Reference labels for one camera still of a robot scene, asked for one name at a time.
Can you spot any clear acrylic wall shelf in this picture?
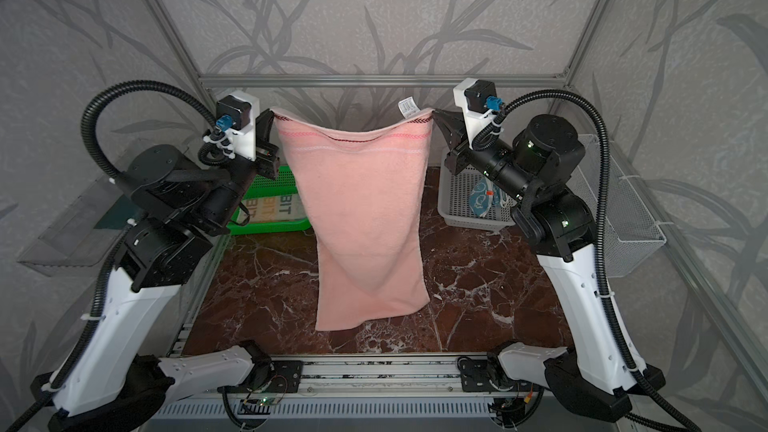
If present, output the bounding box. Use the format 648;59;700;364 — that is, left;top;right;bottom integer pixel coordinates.
18;175;142;277

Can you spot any aluminium front rail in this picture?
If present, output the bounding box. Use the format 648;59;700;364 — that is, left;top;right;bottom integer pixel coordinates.
143;353;631;400

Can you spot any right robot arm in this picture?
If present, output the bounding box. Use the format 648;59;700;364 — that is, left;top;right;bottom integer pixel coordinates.
433;111;643;422

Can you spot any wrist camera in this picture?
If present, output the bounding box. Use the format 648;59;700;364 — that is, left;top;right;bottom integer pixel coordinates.
453;78;502;143
203;91;260;161

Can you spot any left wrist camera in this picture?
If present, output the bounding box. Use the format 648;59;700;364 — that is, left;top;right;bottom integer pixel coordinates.
203;91;260;161

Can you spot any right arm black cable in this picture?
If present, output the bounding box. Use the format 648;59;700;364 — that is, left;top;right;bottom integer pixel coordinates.
473;88;703;432

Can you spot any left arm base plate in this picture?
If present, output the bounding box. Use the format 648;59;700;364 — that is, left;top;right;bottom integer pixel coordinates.
240;360;304;394

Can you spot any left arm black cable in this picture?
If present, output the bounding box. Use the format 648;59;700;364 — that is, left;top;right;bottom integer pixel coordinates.
5;79;229;432

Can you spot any aluminium cage frame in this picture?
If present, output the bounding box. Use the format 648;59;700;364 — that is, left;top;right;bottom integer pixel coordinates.
119;0;768;409

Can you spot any green plastic basket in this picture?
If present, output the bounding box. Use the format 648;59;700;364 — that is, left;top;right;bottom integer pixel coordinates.
227;166;311;236

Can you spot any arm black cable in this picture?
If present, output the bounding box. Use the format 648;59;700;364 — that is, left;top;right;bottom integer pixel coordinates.
473;88;703;432
5;79;229;432

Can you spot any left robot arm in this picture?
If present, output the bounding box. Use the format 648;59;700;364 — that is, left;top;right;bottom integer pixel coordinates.
34;110;278;431

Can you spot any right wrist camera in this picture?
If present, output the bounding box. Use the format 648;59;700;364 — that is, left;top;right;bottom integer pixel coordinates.
453;78;502;143

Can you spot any teal patterned towel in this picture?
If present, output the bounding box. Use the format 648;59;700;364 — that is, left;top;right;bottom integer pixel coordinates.
468;178;514;218

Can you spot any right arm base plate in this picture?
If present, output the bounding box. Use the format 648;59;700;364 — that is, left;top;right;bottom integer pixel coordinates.
456;356;531;393

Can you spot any white plastic basket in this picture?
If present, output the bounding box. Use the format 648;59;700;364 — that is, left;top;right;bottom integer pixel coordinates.
437;146;514;233

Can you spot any white wire mesh basket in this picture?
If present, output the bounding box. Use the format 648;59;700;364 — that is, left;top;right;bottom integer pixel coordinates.
568;134;666;278

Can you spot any pink towel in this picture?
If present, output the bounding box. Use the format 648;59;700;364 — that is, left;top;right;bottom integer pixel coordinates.
274;100;433;331

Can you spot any cream lettered towel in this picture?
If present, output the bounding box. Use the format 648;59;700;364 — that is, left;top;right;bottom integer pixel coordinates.
244;194;307;223

